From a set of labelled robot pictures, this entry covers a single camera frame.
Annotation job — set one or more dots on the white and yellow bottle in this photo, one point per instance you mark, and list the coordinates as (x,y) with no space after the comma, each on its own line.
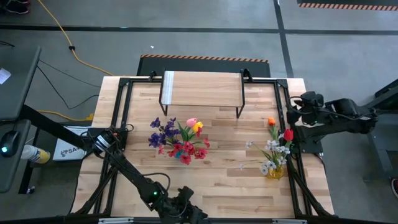
(34,154)

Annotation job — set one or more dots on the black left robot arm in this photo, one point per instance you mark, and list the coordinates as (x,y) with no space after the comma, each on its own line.
(136,180)

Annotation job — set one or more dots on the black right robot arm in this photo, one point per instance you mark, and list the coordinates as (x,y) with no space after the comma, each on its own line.
(342,119)

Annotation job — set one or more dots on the white paper note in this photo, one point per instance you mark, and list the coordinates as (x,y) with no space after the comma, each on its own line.
(3,76)

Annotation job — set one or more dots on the black hazard-striped floor mat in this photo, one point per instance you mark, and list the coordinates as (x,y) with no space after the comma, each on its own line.
(202,67)
(342,5)

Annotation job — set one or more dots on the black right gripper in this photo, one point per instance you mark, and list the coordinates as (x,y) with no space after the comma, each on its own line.
(311,104)

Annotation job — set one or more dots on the red artificial tulip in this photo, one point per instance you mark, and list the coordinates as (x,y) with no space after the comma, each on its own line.
(288,134)

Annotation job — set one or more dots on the black desk support beam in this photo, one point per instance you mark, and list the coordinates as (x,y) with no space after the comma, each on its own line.
(40,123)

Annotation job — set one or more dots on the silver aluminium bar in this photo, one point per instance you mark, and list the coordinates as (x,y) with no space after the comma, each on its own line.
(289,221)
(116,220)

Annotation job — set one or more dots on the white box with logo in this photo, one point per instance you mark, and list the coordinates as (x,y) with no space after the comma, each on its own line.
(66,151)

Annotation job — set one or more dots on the black metal rig frame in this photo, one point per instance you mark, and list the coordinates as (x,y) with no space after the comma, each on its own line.
(140,80)

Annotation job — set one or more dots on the orange artificial tulip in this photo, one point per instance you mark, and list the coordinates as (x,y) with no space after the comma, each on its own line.
(271,121)

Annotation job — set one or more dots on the grey desk tray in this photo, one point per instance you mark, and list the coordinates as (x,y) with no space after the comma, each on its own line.
(12,174)

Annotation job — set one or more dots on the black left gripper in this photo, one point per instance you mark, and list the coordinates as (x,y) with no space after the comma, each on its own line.
(175,214)

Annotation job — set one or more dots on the yellow artificial tulip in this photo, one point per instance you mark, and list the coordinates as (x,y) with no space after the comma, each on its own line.
(198,127)

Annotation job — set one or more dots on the wooden shelf with black frame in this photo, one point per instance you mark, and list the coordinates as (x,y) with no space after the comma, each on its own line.
(202,88)

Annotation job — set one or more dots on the pink artificial tulip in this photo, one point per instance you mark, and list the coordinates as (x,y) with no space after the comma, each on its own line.
(191,122)

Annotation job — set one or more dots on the red artificial flower bunch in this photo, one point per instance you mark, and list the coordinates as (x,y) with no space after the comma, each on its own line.
(186,158)

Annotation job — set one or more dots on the person's shoe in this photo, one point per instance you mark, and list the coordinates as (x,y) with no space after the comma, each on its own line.
(17,8)
(21,1)
(395,188)

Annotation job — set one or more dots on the black computer mouse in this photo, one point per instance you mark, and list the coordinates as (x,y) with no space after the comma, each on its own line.
(11,141)

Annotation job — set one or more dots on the purple artificial flower bunch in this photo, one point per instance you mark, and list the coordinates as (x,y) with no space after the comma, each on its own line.
(154,140)

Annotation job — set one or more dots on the white artificial flower bunch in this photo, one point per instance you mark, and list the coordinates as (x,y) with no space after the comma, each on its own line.
(272,144)

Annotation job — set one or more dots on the amber glass vase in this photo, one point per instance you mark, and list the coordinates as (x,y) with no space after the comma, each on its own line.
(276,174)

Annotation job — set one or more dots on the teal glass vase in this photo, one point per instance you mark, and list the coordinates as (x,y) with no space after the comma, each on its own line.
(178,155)

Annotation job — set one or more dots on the grey desk top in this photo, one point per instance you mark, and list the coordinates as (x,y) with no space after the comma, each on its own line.
(18,93)

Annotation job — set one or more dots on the grey metal stand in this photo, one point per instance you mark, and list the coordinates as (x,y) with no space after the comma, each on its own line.
(382,174)

